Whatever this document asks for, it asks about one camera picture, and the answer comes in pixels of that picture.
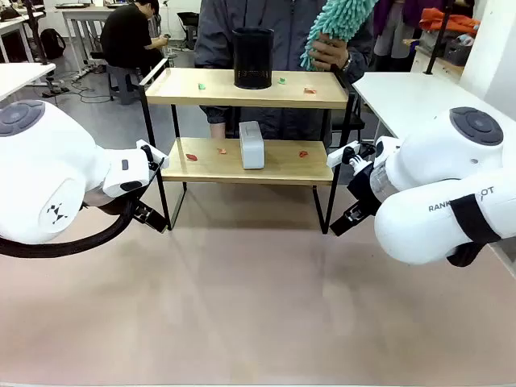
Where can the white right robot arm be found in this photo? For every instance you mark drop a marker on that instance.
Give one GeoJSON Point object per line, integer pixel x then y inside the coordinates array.
{"type": "Point", "coordinates": [435, 161]}

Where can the white side table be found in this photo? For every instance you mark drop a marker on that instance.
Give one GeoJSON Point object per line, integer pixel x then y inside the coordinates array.
{"type": "Point", "coordinates": [20, 76]}

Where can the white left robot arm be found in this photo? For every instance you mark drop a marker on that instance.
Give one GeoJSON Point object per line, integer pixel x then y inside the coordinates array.
{"type": "Point", "coordinates": [40, 161]}

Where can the purple garment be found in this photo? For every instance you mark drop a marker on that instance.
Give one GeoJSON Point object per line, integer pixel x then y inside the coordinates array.
{"type": "Point", "coordinates": [397, 16]}

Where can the teal chenille duster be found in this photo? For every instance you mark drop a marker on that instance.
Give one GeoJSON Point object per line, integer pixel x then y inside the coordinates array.
{"type": "Point", "coordinates": [338, 20]}

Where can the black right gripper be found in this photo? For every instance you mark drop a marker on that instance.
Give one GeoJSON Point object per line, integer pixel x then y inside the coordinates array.
{"type": "Point", "coordinates": [363, 189]}

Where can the black chair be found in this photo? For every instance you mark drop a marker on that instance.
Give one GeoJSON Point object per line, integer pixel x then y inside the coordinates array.
{"type": "Point", "coordinates": [350, 121]}

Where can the person's right hand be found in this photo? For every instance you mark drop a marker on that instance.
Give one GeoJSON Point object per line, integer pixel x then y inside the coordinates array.
{"type": "Point", "coordinates": [217, 131]}

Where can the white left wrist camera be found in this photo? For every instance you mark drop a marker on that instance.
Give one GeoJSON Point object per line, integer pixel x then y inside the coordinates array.
{"type": "Point", "coordinates": [140, 145]}

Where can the black clamp pole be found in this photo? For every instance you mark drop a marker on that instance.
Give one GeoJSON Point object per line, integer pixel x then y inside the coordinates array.
{"type": "Point", "coordinates": [439, 36]}
{"type": "Point", "coordinates": [34, 28]}

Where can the person's left hand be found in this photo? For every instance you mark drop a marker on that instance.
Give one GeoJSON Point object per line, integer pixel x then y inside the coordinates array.
{"type": "Point", "coordinates": [332, 54]}

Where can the white rectangular box speaker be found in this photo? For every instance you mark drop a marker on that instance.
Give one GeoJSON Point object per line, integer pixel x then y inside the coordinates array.
{"type": "Point", "coordinates": [252, 149]}

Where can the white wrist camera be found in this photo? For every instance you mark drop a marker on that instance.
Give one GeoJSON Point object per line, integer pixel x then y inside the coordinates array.
{"type": "Point", "coordinates": [336, 158]}
{"type": "Point", "coordinates": [140, 145]}

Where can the large white desk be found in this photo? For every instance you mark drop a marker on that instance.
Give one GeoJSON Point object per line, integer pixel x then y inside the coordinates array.
{"type": "Point", "coordinates": [395, 96]}

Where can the seated person black shirt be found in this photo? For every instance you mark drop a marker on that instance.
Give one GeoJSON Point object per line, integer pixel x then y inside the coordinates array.
{"type": "Point", "coordinates": [125, 36]}

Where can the black mesh pen holder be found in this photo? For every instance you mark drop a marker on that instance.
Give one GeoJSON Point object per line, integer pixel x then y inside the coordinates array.
{"type": "Point", "coordinates": [253, 56]}

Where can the standing person grey jacket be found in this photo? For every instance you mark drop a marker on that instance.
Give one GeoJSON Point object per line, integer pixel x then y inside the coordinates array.
{"type": "Point", "coordinates": [286, 36]}

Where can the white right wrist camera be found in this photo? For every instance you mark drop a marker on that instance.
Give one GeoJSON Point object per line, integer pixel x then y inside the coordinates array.
{"type": "Point", "coordinates": [336, 158]}

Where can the dark storage basket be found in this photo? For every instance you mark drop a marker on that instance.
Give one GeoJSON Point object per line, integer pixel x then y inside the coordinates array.
{"type": "Point", "coordinates": [457, 52]}

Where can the white background desk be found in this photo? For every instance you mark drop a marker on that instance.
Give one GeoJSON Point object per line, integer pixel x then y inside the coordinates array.
{"type": "Point", "coordinates": [80, 11]}

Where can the grey stool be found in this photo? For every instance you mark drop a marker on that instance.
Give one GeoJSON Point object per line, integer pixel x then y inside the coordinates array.
{"type": "Point", "coordinates": [123, 82]}

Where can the orange cloth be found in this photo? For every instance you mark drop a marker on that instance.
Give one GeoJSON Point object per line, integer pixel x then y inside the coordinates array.
{"type": "Point", "coordinates": [447, 22]}

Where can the black backpack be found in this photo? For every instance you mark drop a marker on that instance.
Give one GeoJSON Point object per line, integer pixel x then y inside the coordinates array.
{"type": "Point", "coordinates": [52, 42]}

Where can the black wrist watch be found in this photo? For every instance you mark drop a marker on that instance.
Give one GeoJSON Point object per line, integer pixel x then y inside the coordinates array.
{"type": "Point", "coordinates": [347, 61]}

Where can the wooden two-tier shelf black frame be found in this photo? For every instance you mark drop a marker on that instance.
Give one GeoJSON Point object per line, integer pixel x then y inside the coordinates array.
{"type": "Point", "coordinates": [242, 97]}

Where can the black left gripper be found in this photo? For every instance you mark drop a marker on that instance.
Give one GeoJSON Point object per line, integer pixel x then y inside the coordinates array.
{"type": "Point", "coordinates": [109, 206]}

